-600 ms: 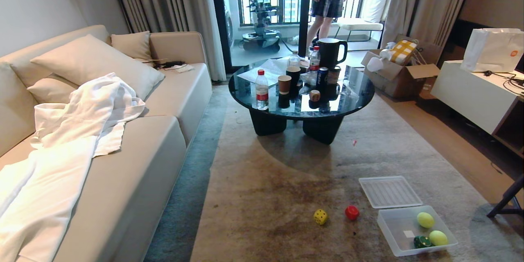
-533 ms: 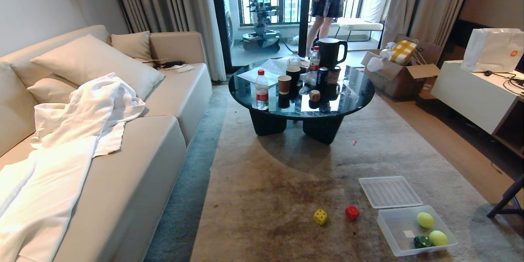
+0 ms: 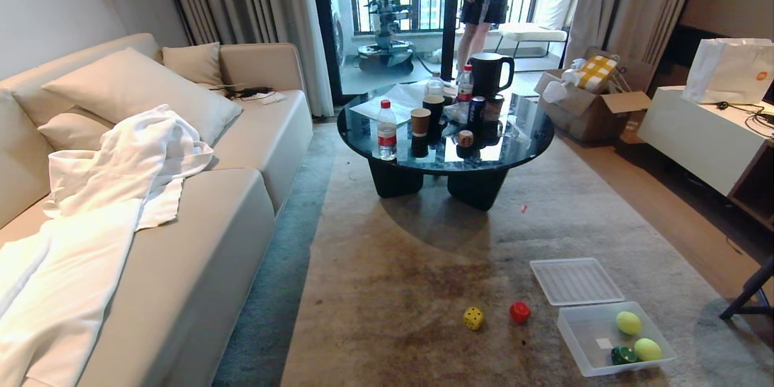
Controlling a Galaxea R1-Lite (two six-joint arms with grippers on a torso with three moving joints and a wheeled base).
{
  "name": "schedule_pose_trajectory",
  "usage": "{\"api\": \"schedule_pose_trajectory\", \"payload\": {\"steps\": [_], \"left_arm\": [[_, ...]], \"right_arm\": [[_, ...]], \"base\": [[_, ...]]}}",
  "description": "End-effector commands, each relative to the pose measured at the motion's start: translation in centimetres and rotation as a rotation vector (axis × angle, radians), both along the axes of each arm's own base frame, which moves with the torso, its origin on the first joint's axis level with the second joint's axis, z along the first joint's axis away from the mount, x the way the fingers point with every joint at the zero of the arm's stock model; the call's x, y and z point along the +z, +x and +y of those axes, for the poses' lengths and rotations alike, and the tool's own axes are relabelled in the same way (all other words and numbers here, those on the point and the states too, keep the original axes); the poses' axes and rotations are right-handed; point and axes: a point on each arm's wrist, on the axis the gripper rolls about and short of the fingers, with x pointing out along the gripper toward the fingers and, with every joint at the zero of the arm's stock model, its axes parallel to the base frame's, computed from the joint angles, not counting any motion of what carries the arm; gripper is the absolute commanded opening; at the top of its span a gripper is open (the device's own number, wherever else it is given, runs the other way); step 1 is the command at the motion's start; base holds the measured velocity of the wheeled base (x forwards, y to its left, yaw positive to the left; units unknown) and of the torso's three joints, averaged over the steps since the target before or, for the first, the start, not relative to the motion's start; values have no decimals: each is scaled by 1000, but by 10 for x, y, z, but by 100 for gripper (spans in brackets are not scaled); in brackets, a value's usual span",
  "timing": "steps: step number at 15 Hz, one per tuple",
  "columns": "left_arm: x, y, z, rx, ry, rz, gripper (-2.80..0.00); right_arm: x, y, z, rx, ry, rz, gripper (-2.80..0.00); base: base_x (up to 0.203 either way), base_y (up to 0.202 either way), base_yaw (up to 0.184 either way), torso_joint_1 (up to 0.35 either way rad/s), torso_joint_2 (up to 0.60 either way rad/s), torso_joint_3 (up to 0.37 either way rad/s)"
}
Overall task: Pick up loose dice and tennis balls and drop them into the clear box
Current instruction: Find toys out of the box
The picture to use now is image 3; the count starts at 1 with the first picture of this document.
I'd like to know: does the cardboard box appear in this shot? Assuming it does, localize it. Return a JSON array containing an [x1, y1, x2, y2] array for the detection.
[[534, 48, 652, 146]]

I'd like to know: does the clear plastic box lid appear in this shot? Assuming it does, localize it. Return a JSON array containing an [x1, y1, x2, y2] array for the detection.
[[530, 257, 626, 307]]

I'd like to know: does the clear plastic box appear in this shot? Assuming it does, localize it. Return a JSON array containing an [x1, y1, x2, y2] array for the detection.
[[556, 301, 678, 378]]

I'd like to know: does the yellow-green tennis ball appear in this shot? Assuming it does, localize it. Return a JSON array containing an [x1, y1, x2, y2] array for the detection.
[[633, 338, 663, 362], [616, 311, 643, 336]]

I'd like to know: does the clear plastic water bottle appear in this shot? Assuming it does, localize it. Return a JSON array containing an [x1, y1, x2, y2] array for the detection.
[[377, 99, 398, 161]]

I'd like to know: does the brown paper cup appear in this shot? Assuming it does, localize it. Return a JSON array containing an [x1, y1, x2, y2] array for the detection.
[[410, 108, 432, 137]]

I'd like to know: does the round black glass coffee table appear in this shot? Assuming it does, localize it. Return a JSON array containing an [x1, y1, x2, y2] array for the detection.
[[337, 80, 555, 212]]

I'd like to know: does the white paper sheet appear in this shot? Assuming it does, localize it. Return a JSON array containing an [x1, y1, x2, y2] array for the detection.
[[349, 80, 437, 126]]

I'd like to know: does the black cup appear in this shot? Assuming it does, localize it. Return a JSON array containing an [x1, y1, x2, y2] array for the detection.
[[423, 94, 446, 131]]

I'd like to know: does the blue drink can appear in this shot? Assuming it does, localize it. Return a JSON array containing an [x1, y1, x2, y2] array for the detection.
[[468, 96, 487, 131]]

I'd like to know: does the red-capped drink bottle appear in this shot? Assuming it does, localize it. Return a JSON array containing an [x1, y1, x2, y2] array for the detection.
[[458, 64, 474, 103]]

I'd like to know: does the wheeled robot on balcony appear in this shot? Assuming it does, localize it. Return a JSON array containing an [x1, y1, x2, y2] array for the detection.
[[356, 0, 417, 75]]

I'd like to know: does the black electric kettle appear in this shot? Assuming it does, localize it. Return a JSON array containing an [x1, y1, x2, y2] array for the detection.
[[469, 53, 515, 99]]

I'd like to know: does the beige sofa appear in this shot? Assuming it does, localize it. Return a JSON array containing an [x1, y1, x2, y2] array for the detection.
[[0, 33, 314, 387]]

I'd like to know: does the black power adapter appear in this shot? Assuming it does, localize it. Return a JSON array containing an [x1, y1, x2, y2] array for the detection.
[[210, 85, 276, 102]]

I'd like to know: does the beige rug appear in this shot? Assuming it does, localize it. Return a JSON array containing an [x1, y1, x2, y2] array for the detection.
[[279, 127, 774, 387]]

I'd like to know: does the person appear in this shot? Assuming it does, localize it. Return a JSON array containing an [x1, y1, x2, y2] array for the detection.
[[455, 0, 515, 80]]

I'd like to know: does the grey curtain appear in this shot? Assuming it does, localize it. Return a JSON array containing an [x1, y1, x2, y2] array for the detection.
[[564, 0, 706, 68], [175, 0, 335, 118]]

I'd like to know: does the white lounge chair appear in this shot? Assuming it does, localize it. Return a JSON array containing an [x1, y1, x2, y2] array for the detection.
[[495, 0, 582, 59]]

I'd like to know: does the small beige cushion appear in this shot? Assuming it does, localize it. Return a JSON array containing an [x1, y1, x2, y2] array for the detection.
[[161, 42, 226, 90]]

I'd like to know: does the yellow checked cloth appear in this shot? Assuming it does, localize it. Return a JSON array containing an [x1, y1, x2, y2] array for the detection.
[[577, 54, 619, 93]]

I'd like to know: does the large beige cushion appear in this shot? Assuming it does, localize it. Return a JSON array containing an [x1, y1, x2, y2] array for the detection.
[[41, 47, 243, 147]]

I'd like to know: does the white blanket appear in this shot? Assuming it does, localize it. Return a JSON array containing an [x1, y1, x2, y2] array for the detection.
[[0, 104, 215, 387]]

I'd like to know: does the white cabinet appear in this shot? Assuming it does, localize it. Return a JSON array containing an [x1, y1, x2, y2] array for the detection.
[[637, 85, 774, 232]]

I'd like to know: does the flat beige cushion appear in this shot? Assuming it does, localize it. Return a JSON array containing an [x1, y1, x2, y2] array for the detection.
[[36, 110, 115, 152]]

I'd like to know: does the white paper bag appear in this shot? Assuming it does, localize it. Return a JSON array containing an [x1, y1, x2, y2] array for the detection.
[[681, 37, 774, 105]]

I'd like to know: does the black chair leg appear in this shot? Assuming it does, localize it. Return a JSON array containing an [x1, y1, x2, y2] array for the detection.
[[719, 256, 774, 320]]

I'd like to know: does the black cable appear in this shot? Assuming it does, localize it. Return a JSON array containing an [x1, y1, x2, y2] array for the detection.
[[717, 100, 774, 137]]

